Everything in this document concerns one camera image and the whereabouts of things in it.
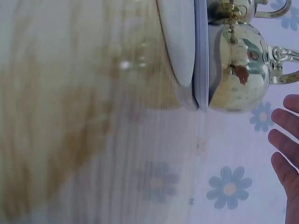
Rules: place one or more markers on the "person's right hand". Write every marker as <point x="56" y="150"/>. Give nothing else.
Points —
<point x="290" y="168"/>

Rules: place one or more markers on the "large gold teapot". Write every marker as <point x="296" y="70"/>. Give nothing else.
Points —
<point x="243" y="70"/>

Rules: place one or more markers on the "white tray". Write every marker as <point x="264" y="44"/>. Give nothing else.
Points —
<point x="201" y="58"/>

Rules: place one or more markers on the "small gold teapot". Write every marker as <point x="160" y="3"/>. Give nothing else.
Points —
<point x="233" y="9"/>

